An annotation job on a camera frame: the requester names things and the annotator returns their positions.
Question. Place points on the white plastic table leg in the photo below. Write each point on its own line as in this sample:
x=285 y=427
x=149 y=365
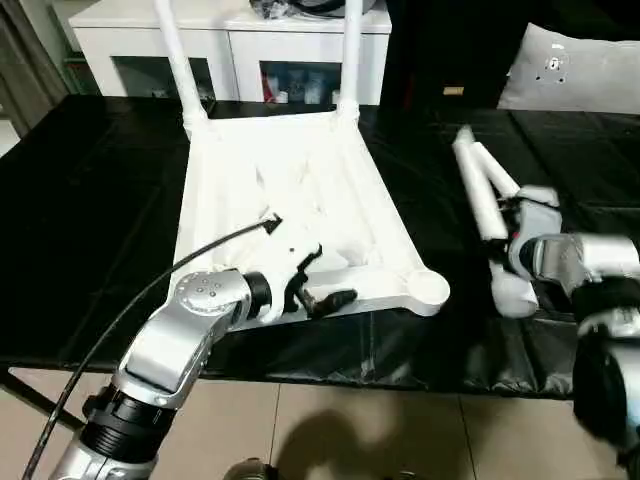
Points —
x=180 y=65
x=350 y=55
x=480 y=195
x=495 y=170

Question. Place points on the white plastic table top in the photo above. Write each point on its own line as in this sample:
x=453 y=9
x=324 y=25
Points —
x=240 y=165

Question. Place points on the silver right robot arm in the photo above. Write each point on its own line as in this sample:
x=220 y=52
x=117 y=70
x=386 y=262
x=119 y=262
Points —
x=590 y=255

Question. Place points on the light grey pillow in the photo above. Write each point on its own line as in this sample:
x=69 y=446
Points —
x=575 y=75

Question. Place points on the small white cup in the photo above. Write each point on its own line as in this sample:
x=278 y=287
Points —
x=337 y=96

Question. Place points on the white printed bottle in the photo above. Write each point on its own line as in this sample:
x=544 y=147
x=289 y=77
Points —
x=316 y=89

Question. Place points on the small red bottle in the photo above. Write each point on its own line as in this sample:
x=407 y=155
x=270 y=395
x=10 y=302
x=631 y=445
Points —
x=270 y=90

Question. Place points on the dark robot foot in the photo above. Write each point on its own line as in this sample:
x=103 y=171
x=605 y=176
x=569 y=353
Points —
x=250 y=470

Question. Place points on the black sofa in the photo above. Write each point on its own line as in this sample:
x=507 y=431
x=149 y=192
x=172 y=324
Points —
x=440 y=50

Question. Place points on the white cabinet with glass doors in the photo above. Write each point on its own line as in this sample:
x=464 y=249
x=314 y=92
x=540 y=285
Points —
x=225 y=45

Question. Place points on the black work mat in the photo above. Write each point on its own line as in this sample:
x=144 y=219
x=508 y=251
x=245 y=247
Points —
x=75 y=200

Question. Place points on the grey curtain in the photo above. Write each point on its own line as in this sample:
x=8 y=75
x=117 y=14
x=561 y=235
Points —
x=30 y=65

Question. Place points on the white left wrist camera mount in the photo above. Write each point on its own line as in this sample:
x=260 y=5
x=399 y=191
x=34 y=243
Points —
x=280 y=255

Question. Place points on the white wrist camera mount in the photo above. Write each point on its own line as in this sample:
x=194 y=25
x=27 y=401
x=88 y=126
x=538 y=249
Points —
x=537 y=215
x=280 y=255

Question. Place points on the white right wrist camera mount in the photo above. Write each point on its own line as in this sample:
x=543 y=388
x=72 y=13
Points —
x=537 y=215

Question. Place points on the black table frame leg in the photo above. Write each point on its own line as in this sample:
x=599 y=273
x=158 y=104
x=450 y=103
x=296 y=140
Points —
x=45 y=400

